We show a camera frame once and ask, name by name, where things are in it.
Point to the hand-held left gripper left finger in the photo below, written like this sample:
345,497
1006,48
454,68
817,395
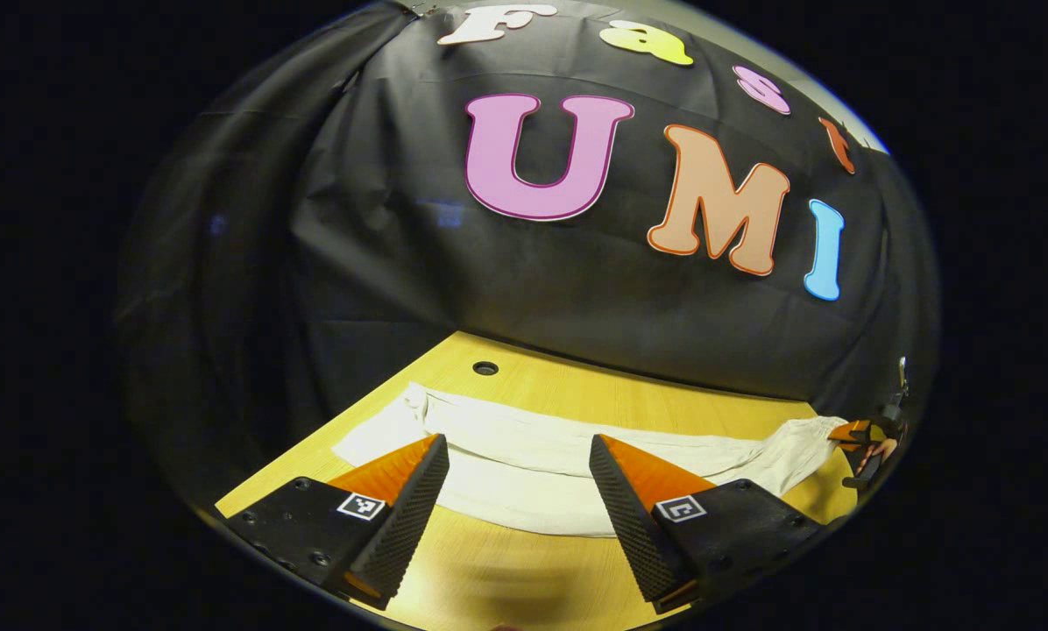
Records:
410,517

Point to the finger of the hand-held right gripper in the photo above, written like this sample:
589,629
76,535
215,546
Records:
850,432

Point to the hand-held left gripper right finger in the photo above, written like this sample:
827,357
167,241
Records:
629,526

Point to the white jeans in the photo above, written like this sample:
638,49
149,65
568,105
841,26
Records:
524,456

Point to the black backdrop cloth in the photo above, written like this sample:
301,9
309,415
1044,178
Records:
577,289

